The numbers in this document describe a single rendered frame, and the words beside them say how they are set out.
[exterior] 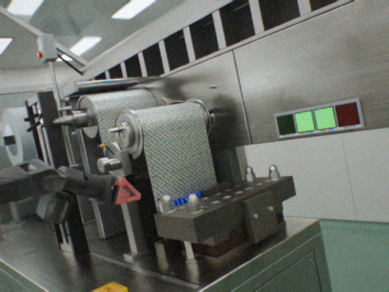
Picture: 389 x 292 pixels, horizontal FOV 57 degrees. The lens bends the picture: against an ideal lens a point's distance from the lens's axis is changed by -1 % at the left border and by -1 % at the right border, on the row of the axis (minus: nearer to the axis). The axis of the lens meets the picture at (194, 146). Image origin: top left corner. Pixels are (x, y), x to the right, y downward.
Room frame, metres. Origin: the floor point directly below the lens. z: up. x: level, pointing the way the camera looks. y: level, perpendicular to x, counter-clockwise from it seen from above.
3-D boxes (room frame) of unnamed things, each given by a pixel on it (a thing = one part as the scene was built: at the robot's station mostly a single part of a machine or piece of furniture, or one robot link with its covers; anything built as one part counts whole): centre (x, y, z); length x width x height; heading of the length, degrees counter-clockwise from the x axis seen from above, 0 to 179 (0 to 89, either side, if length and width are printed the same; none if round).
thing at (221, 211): (1.00, -0.06, 1.00); 0.40 x 0.16 x 0.06; 130
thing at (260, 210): (0.94, -0.13, 0.96); 0.10 x 0.03 x 0.11; 130
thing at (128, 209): (1.04, 0.23, 1.05); 0.06 x 0.05 x 0.31; 130
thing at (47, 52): (1.48, 0.51, 1.66); 0.07 x 0.07 x 0.10; 35
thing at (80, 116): (1.21, 0.36, 1.33); 0.06 x 0.06 x 0.06; 40
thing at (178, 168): (1.07, 0.05, 1.11); 0.23 x 0.01 x 0.18; 130
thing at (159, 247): (1.07, 0.04, 0.92); 0.28 x 0.04 x 0.04; 130
